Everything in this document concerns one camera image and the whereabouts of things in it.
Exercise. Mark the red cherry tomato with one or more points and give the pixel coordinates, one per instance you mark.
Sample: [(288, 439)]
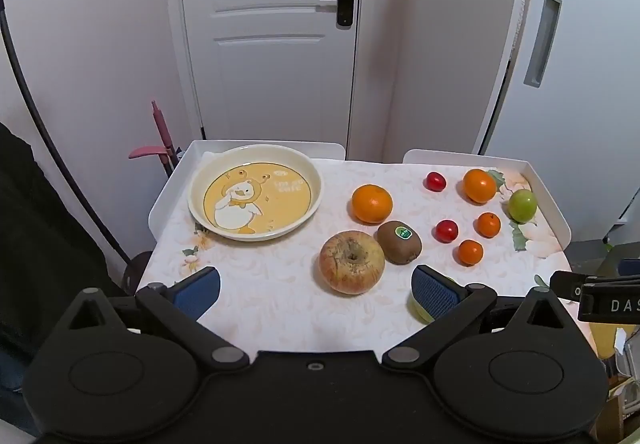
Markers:
[(446, 230), (435, 181)]

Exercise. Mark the green apple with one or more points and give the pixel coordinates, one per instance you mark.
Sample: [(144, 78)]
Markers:
[(522, 205)]

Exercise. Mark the black round stool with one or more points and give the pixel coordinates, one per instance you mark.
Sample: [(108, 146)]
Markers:
[(136, 271)]

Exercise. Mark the black curved pole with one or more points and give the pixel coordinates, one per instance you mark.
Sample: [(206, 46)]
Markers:
[(30, 104)]

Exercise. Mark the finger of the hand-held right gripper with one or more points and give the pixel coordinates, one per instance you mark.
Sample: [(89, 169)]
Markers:
[(567, 284)]

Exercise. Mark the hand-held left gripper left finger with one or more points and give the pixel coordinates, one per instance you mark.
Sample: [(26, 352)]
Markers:
[(200, 291)]

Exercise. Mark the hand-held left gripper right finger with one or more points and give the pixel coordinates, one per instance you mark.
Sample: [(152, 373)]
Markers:
[(435, 294)]

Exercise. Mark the small orange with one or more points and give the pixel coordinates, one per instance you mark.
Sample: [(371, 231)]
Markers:
[(470, 252), (488, 224)]

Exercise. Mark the medium orange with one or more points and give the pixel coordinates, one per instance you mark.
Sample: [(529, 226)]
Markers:
[(479, 185)]

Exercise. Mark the yellow container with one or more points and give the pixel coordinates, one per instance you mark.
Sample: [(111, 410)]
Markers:
[(605, 339)]

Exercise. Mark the white panel door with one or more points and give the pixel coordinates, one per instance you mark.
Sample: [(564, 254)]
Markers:
[(270, 74)]

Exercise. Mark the yellow green fruit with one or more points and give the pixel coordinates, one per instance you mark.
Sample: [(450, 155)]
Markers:
[(419, 310)]

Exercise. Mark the red yellow apple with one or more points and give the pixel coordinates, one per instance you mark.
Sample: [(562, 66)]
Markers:
[(352, 262)]

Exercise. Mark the large orange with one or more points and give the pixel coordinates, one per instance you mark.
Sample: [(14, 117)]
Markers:
[(371, 203)]

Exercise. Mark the brown kiwi with green sticker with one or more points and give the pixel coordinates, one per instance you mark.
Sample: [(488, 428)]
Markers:
[(399, 242)]

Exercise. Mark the floral table cloth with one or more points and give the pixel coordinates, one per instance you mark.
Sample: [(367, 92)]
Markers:
[(280, 284)]

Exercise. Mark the cream plate with duck print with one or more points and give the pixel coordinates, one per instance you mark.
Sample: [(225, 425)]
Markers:
[(255, 196)]

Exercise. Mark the black coat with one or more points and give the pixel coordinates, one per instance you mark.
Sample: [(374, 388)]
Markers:
[(35, 234)]

